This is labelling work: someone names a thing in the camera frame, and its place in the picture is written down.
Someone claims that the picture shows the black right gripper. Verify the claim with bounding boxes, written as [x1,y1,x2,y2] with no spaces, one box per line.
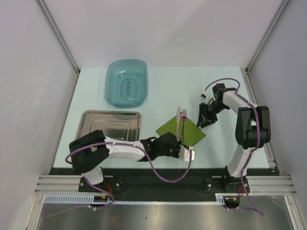
[196,101,227,128]

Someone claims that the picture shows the green paper napkin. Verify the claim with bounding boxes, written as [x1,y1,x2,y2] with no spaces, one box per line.
[156,116,206,146]

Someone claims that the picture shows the silver fork pink tines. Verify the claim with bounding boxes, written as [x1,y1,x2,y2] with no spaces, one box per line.
[180,109,187,144]

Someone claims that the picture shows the silver table knife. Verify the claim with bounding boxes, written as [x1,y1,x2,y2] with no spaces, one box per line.
[176,106,181,141]

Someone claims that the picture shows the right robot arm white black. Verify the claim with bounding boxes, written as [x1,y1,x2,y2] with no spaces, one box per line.
[197,83,271,192]

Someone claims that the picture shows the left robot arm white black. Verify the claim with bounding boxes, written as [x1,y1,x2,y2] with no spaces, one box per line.
[65,130,183,192]

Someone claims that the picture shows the silver metal tray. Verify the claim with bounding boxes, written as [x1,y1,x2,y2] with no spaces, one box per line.
[76,110,142,141]

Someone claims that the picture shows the teal plastic bin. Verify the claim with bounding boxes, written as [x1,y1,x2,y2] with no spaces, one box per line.
[105,59,148,108]

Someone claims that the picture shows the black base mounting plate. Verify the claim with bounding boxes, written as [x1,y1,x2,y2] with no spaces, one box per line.
[47,167,281,194]

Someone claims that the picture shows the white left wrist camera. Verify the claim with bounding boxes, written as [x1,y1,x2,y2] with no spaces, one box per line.
[179,145,195,161]

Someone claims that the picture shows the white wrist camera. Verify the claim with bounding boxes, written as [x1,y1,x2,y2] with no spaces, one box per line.
[179,145,195,161]
[201,90,213,99]

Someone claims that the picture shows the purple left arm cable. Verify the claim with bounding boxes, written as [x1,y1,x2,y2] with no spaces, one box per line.
[45,141,195,218]

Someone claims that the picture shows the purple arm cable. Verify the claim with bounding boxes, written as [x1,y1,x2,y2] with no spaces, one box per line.
[45,141,195,218]
[202,78,265,215]

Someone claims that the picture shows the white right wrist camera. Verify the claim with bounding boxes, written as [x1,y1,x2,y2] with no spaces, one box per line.
[201,90,213,99]

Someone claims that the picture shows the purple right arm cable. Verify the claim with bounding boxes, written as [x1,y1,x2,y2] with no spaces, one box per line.
[202,78,265,215]

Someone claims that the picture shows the light blue cable duct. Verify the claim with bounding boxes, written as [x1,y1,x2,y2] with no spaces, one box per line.
[45,195,94,204]

